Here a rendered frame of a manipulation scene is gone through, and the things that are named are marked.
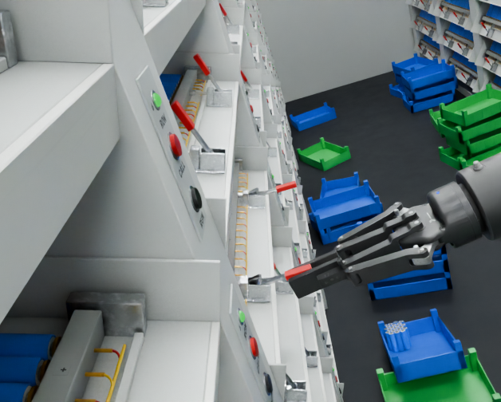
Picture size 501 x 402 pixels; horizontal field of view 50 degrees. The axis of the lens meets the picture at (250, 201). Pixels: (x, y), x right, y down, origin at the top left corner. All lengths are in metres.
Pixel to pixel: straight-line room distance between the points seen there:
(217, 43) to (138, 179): 0.70
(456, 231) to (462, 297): 1.45
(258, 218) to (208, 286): 0.54
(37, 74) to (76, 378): 0.17
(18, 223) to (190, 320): 0.22
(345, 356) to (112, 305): 1.63
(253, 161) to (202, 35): 0.26
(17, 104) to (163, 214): 0.14
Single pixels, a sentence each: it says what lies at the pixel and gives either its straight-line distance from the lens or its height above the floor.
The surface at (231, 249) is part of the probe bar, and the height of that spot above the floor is 0.97.
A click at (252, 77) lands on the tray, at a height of 0.95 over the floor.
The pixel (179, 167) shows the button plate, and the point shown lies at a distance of 0.38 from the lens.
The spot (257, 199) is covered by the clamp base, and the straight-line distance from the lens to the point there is 0.93.
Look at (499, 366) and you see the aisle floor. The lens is 1.87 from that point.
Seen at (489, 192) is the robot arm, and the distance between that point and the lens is 0.66.
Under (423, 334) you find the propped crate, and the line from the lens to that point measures 1.98.
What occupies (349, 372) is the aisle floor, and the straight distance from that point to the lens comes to 1.91.
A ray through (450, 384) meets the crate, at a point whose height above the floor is 0.00.
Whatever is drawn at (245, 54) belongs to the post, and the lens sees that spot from 1.74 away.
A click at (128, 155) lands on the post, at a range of 0.34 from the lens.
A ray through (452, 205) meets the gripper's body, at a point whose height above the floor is 1.01.
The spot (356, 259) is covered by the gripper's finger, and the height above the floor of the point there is 0.97.
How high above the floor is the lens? 1.34
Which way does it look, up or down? 25 degrees down
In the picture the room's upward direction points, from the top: 19 degrees counter-clockwise
